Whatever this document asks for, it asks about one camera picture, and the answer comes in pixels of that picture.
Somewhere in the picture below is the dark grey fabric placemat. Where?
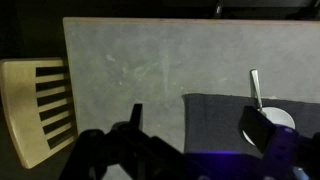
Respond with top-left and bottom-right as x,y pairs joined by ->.
182,92 -> 320,157

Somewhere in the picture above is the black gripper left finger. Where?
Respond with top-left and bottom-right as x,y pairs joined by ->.
128,103 -> 144,133

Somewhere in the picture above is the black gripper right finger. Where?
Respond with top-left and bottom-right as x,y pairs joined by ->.
237,105 -> 299,165

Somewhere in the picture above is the silver metal spoon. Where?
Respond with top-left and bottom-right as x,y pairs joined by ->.
249,68 -> 268,116

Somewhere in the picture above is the round white plate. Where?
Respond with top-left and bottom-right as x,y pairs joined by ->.
241,106 -> 297,148

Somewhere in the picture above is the light wooden slatted chair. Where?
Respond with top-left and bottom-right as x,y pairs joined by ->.
0,57 -> 80,170

